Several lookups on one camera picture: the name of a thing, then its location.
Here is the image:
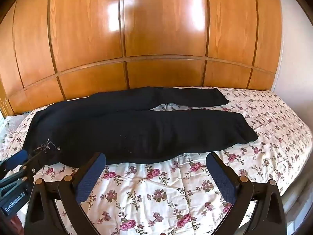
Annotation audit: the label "wooden wardrobe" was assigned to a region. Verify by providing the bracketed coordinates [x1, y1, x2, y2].
[0, 0, 283, 117]

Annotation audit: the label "floral bedspread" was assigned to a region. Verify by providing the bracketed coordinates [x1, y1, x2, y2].
[0, 87, 313, 235]

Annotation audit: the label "black pants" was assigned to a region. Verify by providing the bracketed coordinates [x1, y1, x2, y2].
[23, 86, 258, 166]

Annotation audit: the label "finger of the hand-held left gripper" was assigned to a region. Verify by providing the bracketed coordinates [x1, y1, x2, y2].
[0, 150, 28, 174]
[0, 151, 47, 194]

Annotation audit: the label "white lace cloth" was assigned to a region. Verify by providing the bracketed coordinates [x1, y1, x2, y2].
[0, 115, 25, 147]

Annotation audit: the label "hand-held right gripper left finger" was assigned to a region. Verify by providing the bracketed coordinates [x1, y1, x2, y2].
[24, 152, 107, 235]

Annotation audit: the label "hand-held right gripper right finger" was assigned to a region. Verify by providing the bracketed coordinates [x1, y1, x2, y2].
[206, 152, 285, 235]

